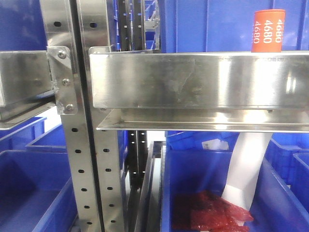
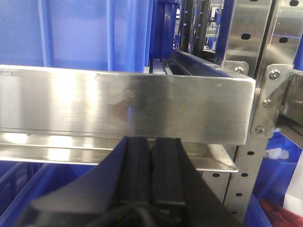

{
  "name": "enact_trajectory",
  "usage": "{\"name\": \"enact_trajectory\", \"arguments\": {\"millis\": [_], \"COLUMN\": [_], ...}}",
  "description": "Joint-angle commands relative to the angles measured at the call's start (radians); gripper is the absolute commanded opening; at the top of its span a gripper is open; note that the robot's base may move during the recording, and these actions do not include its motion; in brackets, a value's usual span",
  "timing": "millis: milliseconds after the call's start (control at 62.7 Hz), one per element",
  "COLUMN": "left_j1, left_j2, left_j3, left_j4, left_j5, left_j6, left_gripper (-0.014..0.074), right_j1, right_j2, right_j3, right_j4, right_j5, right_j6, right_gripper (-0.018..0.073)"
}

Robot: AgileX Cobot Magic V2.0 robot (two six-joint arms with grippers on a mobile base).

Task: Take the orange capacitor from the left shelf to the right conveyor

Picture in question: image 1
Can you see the blue bin lower right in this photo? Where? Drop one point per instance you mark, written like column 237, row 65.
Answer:
column 274, row 209

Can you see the red plastic bag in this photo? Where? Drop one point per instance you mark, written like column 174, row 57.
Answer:
column 207, row 212

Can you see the blue bin far right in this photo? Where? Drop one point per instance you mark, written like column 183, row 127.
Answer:
column 280, row 154

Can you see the steel shelf front rail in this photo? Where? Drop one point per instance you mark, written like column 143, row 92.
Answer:
column 220, row 91

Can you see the orange cylindrical capacitor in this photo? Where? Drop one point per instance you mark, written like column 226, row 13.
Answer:
column 268, row 30

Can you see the left steel shelf rail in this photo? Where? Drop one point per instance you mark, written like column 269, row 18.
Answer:
column 25, row 86

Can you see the large blue bin upper shelf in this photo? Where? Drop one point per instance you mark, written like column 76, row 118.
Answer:
column 226, row 25

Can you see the blue bin lower left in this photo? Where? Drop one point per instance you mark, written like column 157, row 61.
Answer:
column 36, row 192

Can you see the steel shelf rail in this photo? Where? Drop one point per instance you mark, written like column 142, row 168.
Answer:
column 220, row 91
column 25, row 86

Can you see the blue bin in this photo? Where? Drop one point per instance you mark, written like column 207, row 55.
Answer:
column 36, row 192
column 280, row 154
column 274, row 209

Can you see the white paper sheet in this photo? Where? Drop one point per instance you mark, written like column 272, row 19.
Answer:
column 244, row 168

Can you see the perforated steel upright post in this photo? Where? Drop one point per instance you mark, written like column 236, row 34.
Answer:
column 72, row 27

